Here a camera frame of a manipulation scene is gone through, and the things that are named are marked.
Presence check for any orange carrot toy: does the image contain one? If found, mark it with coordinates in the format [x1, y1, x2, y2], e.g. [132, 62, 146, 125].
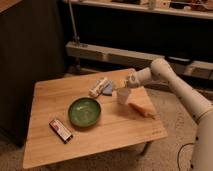
[129, 103, 154, 119]

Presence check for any white paper cup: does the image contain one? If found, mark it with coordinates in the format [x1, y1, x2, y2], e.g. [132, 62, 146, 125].
[117, 88, 131, 104]

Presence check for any white snack packet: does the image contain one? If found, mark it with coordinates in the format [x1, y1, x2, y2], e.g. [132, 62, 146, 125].
[89, 77, 109, 98]

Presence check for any green ceramic bowl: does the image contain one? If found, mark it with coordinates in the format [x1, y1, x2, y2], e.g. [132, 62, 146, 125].
[68, 97, 101, 128]

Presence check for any blue sponge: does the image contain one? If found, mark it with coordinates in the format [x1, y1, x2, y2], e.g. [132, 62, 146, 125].
[102, 83, 115, 96]

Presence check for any black handle on shelf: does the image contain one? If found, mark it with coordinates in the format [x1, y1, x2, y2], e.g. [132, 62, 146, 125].
[165, 56, 192, 65]

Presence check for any grey metal shelf rack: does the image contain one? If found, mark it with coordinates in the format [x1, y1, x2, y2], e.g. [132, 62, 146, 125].
[66, 0, 213, 73]

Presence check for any dark cabinet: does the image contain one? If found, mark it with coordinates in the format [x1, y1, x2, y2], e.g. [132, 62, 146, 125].
[0, 0, 65, 147]

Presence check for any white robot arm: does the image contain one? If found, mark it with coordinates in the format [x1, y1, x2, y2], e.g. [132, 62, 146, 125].
[125, 58, 213, 171]

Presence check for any wooden folding table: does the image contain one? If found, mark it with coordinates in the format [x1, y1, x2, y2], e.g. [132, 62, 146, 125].
[23, 69, 167, 169]

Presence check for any black cable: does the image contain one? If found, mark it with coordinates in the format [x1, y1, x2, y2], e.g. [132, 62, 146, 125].
[176, 142, 195, 171]

